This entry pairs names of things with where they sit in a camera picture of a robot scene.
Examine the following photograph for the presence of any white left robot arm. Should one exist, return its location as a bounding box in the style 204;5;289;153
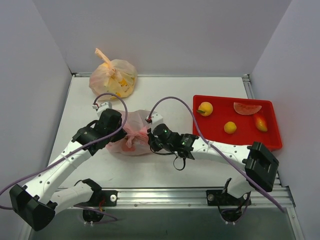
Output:
9;108;128;231

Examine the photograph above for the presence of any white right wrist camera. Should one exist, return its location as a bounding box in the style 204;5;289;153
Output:
145;112;164;131

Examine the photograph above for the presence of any small yellow lemon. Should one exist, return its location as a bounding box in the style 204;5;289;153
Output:
223;121;237;135

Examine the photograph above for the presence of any red plastic tray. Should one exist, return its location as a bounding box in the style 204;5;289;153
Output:
193;95;283;152

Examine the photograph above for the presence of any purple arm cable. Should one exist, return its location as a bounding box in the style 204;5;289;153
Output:
146;96;285;213
0;92;129;210

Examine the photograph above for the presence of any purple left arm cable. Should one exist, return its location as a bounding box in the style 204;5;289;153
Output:
0;92;129;210

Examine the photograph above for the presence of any aluminium front rail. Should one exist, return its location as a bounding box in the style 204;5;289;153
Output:
29;188;296;210

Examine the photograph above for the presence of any watermelon slice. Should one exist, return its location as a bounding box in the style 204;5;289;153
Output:
233;102;262;116

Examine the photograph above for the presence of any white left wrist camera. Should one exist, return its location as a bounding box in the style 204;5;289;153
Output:
92;101;113;112

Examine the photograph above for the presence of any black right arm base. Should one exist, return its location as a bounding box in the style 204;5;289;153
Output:
205;178;252;226

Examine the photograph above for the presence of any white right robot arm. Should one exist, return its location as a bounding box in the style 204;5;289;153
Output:
147;123;279;205

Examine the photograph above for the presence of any pink plastic bag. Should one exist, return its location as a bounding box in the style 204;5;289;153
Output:
105;109;151;156

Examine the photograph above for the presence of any red yellow mango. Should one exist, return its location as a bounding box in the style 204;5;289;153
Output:
253;113;268;132

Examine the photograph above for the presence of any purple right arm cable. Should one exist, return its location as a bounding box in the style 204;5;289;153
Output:
146;96;285;213

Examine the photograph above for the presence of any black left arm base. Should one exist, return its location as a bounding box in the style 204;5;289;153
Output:
73;178;118;226

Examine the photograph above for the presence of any orange plastic bag with fruit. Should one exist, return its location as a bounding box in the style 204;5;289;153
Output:
89;48;138;98

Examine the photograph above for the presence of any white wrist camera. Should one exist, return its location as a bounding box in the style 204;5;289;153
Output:
92;101;113;112
145;112;164;131

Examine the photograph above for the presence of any orange fruit with leaf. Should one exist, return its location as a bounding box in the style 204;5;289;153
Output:
196;101;214;117

